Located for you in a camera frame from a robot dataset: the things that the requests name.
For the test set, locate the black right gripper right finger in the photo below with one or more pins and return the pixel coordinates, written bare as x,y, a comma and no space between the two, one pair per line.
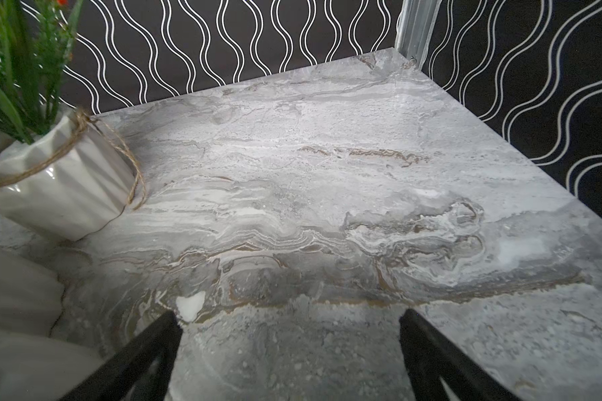
434,363

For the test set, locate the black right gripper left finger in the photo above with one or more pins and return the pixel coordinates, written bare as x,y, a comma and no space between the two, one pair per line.
142,370

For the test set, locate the white pot green plant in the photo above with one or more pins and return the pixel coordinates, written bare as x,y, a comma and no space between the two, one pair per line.
63,172

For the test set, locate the white pot pink flowers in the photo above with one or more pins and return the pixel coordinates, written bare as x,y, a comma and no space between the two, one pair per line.
33,366

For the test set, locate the aluminium corner post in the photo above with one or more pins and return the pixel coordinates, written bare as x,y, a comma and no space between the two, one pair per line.
414,28

